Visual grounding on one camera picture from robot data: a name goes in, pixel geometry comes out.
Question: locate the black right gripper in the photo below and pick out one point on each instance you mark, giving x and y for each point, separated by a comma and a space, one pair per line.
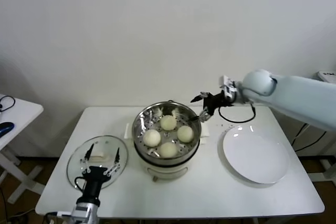
218, 100

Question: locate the round glass lid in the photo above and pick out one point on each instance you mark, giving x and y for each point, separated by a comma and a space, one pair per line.
122, 155

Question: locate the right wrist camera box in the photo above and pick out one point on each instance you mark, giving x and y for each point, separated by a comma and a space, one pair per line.
227, 83

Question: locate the white steamed baozi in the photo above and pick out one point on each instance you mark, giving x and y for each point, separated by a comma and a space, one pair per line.
168, 122
186, 133
168, 149
152, 138

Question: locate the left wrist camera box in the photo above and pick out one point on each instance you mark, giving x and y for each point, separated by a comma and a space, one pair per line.
64, 214

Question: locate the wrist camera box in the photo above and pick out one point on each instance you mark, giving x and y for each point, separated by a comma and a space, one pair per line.
64, 214
227, 83

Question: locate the white electric cooker pot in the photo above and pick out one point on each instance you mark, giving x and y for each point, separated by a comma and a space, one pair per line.
168, 171

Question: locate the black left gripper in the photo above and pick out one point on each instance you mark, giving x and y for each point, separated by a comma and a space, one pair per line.
95, 173

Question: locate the white side table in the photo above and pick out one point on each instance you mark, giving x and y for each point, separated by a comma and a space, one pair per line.
23, 111

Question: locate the stainless steel steamer basket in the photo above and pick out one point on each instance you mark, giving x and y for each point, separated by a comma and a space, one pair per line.
141, 127

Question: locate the large white plate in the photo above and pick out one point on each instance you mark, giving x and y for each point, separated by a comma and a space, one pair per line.
254, 155

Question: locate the blue computer mouse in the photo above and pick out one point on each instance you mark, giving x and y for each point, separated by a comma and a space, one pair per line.
5, 128

